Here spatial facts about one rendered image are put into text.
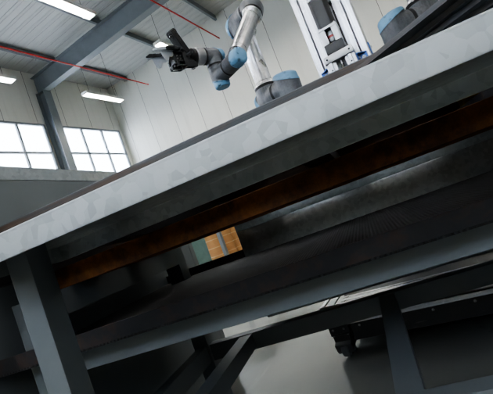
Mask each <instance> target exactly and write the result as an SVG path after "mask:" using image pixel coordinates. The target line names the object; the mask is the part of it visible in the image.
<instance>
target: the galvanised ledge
mask: <svg viewBox="0 0 493 394"><path fill-rule="evenodd" d="M489 138H493V129H491V130H489V131H485V132H483V133H480V134H477V135H474V136H473V137H470V138H467V139H464V140H462V141H458V142H456V143H454V144H451V145H448V146H445V147H444V148H441V149H438V150H435V151H433V152H429V153H427V154H425V155H422V156H419V157H416V158H415V159H411V160H409V161H406V162H403V163H400V164H398V165H396V166H393V167H390V168H387V169H386V170H381V171H380V172H377V173H374V174H371V175H369V176H367V177H364V178H361V179H358V180H356V181H352V182H351V183H348V184H345V185H342V186H340V187H338V188H334V189H332V190H329V191H327V192H323V193H322V194H319V195H316V196H313V197H311V198H309V199H305V200H303V201H300V202H297V203H294V204H293V205H290V206H287V207H284V208H282V209H280V210H276V211H274V212H271V213H268V214H265V215H264V216H261V217H258V218H255V219H253V220H249V221H247V222H245V223H242V224H239V225H236V226H235V227H234V228H235V229H236V233H237V232H240V231H243V230H246V229H247V228H250V227H254V226H256V225H259V224H262V223H264V222H267V221H269V220H273V219H275V218H277V217H281V216H283V215H286V214H288V213H292V212H294V211H296V210H300V209H302V208H304V207H307V206H310V205H313V204H315V203H317V202H321V201H323V200H326V199H329V198H332V197H334V196H336V195H340V194H342V193H345V192H348V191H350V190H353V189H355V188H359V187H361V186H363V185H366V184H369V183H372V182H374V181H378V180H380V179H382V178H385V177H388V176H390V175H393V174H396V173H399V172H402V171H403V170H407V169H409V168H412V167H415V166H418V165H420V164H422V163H426V162H428V161H431V160H433V159H436V158H439V157H442V156H445V155H447V154H449V153H452V152H455V151H458V150H460V149H464V148H466V147H469V146H471V145H475V144H477V143H479V142H482V141H485V140H488V139H489Z"/></svg>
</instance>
